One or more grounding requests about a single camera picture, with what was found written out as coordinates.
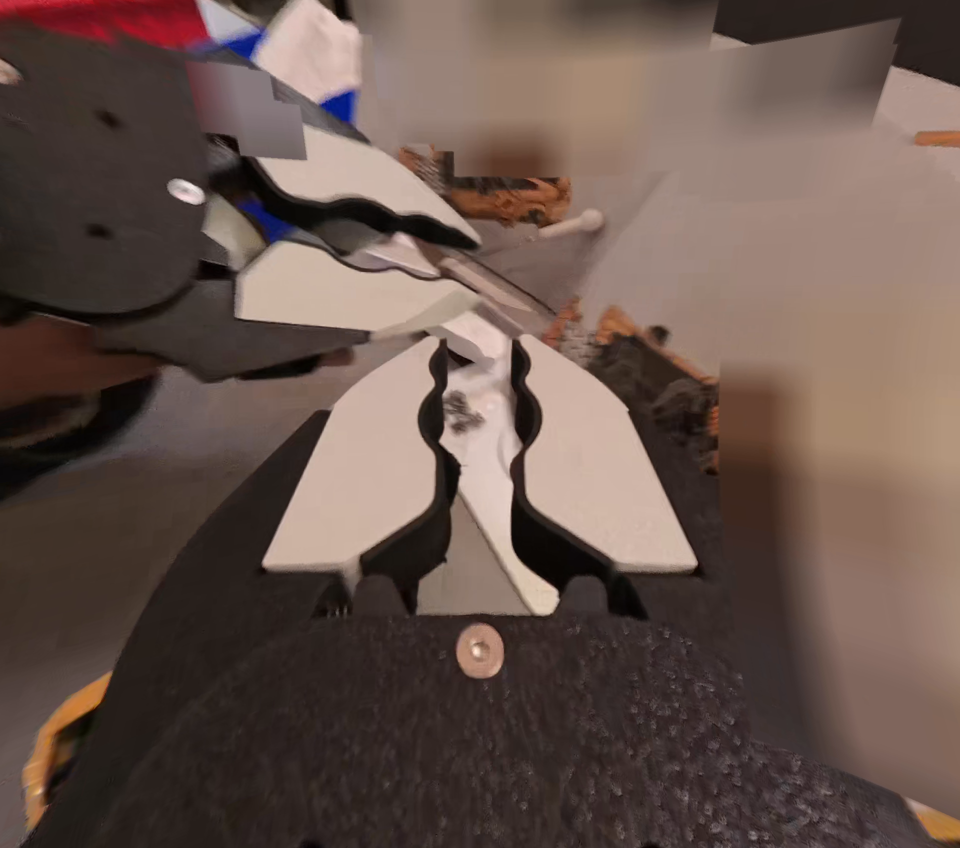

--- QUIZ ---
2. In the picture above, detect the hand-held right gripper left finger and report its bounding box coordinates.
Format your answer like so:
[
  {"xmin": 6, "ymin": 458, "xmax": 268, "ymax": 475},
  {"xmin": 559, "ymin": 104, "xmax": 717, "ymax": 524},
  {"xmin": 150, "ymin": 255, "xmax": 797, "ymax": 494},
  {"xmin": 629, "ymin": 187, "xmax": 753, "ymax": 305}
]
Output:
[{"xmin": 261, "ymin": 335, "xmax": 462, "ymax": 596}]

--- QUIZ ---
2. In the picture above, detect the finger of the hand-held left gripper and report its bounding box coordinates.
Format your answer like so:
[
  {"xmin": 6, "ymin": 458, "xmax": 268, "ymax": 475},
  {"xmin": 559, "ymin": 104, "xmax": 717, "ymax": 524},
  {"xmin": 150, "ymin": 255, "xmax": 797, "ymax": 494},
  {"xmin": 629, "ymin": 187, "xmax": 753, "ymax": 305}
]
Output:
[
  {"xmin": 243, "ymin": 124, "xmax": 483, "ymax": 251},
  {"xmin": 201, "ymin": 194, "xmax": 483, "ymax": 341}
]

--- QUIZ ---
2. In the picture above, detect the small torn parts bag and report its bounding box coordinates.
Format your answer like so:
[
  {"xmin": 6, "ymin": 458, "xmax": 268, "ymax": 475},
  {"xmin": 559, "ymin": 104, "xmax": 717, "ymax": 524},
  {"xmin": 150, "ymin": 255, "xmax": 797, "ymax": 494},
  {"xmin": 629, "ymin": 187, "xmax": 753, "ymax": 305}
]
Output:
[{"xmin": 330, "ymin": 233, "xmax": 561, "ymax": 617}]

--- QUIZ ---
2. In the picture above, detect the crumpled white paper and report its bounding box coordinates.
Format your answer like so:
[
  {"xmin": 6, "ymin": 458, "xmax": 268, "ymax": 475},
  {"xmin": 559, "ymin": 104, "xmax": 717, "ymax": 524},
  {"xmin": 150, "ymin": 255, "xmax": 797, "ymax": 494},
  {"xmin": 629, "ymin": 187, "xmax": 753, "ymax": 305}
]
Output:
[{"xmin": 258, "ymin": 0, "xmax": 363, "ymax": 103}]

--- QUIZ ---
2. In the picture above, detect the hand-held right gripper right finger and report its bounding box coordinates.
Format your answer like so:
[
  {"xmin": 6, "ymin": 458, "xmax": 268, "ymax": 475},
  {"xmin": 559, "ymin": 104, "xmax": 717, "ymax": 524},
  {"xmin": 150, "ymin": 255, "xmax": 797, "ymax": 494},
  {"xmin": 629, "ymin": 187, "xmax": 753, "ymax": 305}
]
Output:
[{"xmin": 510, "ymin": 334, "xmax": 700, "ymax": 594}]

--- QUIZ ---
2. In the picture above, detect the white booklet stand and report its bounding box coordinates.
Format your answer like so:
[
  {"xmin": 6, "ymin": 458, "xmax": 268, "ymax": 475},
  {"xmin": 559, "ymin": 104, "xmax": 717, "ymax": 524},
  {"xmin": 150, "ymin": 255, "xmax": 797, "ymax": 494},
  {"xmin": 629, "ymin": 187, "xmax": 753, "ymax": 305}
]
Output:
[{"xmin": 525, "ymin": 209, "xmax": 606, "ymax": 249}]

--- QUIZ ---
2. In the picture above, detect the person's left hand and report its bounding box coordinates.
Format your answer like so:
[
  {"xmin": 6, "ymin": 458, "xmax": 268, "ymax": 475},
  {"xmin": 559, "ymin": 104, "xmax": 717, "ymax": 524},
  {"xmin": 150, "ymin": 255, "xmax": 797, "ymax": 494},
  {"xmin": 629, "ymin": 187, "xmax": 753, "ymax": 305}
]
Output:
[{"xmin": 0, "ymin": 323, "xmax": 164, "ymax": 410}]

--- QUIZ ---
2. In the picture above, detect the orange lego car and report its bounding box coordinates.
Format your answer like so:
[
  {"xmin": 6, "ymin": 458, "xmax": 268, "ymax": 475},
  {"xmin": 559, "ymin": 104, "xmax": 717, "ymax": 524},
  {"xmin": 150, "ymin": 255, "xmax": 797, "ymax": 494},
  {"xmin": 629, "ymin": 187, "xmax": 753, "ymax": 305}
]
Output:
[{"xmin": 540, "ymin": 296, "xmax": 721, "ymax": 476}]

